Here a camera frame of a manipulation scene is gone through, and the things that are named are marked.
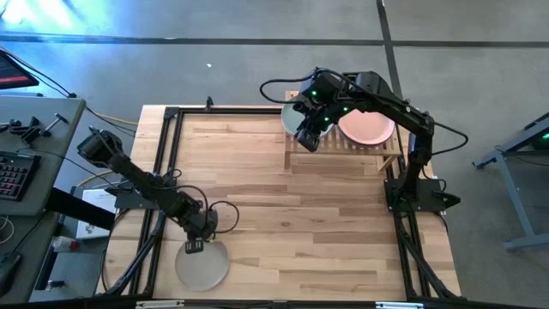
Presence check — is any sage green plate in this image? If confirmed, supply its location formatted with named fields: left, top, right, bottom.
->
left=280, top=100, right=336, bottom=139

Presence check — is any beige grey plate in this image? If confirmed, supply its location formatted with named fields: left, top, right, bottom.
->
left=173, top=239, right=231, bottom=294

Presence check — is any light peach plate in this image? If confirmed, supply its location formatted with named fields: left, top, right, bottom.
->
left=337, top=108, right=396, bottom=148

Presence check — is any wooden slatted shelf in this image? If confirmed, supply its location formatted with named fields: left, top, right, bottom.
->
left=282, top=89, right=403, bottom=174

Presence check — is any white printed booklet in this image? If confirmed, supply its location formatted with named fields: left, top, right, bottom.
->
left=75, top=188, right=120, bottom=240

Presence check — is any black flat beam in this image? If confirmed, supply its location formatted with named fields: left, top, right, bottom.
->
left=44, top=187, right=118, bottom=232

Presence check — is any clear bottle red cap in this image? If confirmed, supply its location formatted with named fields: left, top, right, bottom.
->
left=51, top=235, right=81, bottom=254

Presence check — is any grey side desk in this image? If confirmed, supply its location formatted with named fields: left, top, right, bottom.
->
left=0, top=95, right=87, bottom=305

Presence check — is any backlit black keyboard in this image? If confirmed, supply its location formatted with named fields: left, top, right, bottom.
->
left=0, top=150, right=42, bottom=203

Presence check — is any black metal clamp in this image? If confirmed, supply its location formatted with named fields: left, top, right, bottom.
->
left=0, top=112, right=69, bottom=145

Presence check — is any black computer mouse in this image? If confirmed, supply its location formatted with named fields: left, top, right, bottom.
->
left=0, top=251, right=22, bottom=298

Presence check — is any grey metal desk stand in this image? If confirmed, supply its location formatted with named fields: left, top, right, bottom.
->
left=471, top=110, right=549, bottom=252

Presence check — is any black device green light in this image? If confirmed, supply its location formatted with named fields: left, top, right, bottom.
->
left=520, top=112, right=549, bottom=152

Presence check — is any black computer monitor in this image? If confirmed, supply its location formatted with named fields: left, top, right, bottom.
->
left=0, top=48, right=40, bottom=91

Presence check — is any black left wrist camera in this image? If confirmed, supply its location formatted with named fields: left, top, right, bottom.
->
left=184, top=238, right=205, bottom=255

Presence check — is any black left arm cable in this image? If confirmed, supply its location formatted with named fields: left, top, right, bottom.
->
left=161, top=168, right=241, bottom=236

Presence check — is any black aluminium table frame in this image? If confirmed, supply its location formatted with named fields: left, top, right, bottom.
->
left=94, top=105, right=463, bottom=309

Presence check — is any silver metal bracket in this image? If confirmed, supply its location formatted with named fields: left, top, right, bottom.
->
left=376, top=300, right=425, bottom=309
left=136, top=300, right=186, bottom=309

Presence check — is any yellow floor cable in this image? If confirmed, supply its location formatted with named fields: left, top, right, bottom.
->
left=75, top=109, right=139, bottom=189

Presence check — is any thin white cable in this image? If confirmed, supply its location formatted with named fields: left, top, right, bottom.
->
left=0, top=215, right=16, bottom=246

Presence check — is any thin black monitor cable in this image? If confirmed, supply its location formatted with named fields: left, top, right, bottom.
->
left=11, top=54, right=139, bottom=135

